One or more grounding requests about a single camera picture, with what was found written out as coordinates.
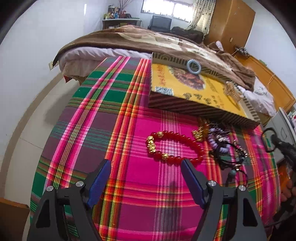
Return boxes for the red bead bracelet gold charms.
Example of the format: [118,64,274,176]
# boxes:
[145,131,205,166]

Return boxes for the purple spiral hair tie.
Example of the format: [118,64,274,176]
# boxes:
[207,127,232,155]

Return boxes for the dark brown bead bracelet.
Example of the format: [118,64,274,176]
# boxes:
[227,136,249,163]

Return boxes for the gold chain bracelet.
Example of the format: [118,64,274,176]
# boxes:
[191,117,210,142]

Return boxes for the light blue spiral hair tie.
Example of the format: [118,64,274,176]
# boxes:
[186,59,202,75]

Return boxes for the black cord teal bead tie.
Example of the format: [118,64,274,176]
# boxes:
[217,152,249,187]

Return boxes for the person's right hand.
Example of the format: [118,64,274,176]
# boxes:
[280,179,296,202]

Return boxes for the grey bedside cabinet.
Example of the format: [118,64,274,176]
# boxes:
[263,108,295,164]

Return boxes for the wooden bed headboard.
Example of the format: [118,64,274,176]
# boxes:
[234,52,296,114]

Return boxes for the colourful plaid tablecloth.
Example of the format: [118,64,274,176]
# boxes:
[28,56,280,240]

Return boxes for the yellow striped cardboard box tray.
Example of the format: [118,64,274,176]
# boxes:
[149,53,260,129]

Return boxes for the pink floral bed sheet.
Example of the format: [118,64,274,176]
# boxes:
[58,47,276,117]

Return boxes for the brown fleece blanket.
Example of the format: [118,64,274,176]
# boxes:
[53,25,256,91]

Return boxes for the wooden wardrobe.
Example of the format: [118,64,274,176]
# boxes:
[204,0,255,54]

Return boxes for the cluttered desk shelf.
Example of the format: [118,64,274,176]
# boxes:
[102,18,142,30]

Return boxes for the spotted cream curtain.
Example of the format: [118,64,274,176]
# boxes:
[187,0,216,36]

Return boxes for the window with bright light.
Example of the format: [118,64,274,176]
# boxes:
[141,0,194,23]

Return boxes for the dried branch bouquet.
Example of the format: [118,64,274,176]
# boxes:
[118,0,133,14]

